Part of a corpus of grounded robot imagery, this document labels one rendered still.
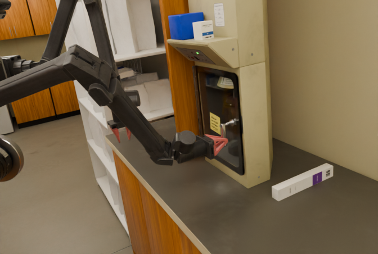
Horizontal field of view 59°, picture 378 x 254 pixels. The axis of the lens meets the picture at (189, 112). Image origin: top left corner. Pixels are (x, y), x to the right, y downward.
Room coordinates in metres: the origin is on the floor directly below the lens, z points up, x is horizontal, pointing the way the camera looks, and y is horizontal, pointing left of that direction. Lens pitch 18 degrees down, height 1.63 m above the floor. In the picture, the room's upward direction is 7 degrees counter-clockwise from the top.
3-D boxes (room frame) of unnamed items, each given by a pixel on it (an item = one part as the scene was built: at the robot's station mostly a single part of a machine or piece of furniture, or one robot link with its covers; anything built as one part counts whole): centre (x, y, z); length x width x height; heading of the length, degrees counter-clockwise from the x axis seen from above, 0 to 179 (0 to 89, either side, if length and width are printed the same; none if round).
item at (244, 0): (1.31, -0.23, 1.33); 0.32 x 0.25 x 0.77; 26
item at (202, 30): (1.19, -0.08, 1.54); 0.05 x 0.05 x 0.06; 32
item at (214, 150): (1.12, -0.08, 1.14); 0.09 x 0.07 x 0.07; 115
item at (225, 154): (1.25, -0.11, 1.19); 0.30 x 0.01 x 0.40; 26
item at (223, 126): (1.14, -0.13, 1.17); 0.05 x 0.03 x 0.10; 116
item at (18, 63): (1.41, 0.67, 1.45); 0.09 x 0.08 x 0.12; 177
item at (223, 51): (1.23, -0.07, 1.46); 0.32 x 0.11 x 0.10; 26
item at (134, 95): (1.38, 0.26, 1.30); 0.11 x 0.09 x 0.12; 87
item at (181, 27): (1.30, -0.03, 1.56); 0.10 x 0.10 x 0.09; 26
